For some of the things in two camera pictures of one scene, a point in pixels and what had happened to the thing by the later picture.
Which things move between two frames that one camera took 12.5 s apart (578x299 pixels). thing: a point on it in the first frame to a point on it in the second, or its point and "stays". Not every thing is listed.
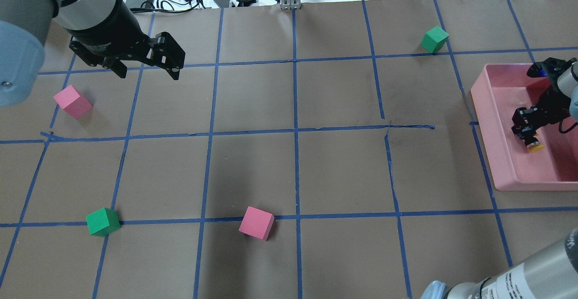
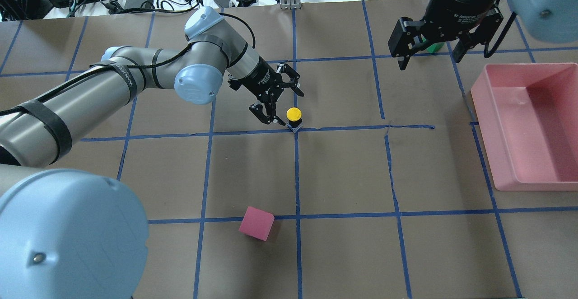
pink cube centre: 256,222 stays
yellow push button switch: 533,145 to 294,115
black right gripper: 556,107 to 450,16
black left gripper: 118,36 to 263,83
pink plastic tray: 499,90 stays
